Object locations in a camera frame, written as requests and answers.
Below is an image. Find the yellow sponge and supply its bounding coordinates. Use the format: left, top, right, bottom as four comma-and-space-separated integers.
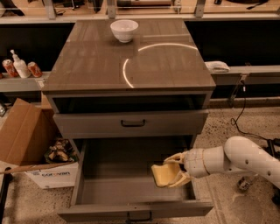
151, 163, 181, 187

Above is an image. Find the white pump bottle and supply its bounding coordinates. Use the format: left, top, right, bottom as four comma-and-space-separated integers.
10, 50, 31, 79

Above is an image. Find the closed grey middle drawer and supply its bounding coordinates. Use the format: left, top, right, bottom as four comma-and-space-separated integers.
53, 109, 208, 139

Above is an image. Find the black drawer handle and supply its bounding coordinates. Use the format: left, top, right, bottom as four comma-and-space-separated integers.
125, 212, 153, 224
120, 119, 146, 128

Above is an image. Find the black lower drawer handle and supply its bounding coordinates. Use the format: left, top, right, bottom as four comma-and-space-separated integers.
125, 212, 153, 224

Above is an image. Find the red soda can right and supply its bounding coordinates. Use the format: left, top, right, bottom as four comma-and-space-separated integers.
27, 61, 43, 78

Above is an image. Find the brown cardboard box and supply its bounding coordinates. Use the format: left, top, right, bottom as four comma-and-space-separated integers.
0, 98, 71, 174

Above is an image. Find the white ceramic bowl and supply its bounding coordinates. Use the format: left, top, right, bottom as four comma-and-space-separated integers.
110, 19, 138, 43

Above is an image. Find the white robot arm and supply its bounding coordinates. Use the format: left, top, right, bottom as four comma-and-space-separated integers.
164, 136, 280, 188

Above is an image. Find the white printed cardboard box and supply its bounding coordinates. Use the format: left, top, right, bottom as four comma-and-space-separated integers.
25, 163, 78, 189

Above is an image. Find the red soda can left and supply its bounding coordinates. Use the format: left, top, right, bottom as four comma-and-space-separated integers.
2, 59, 18, 78

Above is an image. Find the grey drawer cabinet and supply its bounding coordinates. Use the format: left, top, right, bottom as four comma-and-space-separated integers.
42, 17, 217, 141

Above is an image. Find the clear plastic bottle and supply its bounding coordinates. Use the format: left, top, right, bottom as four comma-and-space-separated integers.
237, 176, 252, 192

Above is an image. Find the open grey lower drawer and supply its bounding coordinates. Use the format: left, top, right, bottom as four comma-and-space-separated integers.
59, 136, 214, 222

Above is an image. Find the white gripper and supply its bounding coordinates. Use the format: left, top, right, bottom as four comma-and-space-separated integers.
164, 149, 209, 188

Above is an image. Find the black power cable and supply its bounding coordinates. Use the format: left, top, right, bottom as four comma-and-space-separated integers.
230, 80, 272, 142

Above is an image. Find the snack bag in box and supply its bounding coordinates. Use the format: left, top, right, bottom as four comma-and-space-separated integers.
44, 138, 78, 164

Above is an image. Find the red soda can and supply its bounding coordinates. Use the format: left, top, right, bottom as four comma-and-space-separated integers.
27, 61, 43, 78
2, 59, 18, 78

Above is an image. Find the folded white cloth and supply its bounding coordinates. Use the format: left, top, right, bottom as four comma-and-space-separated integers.
206, 61, 230, 73

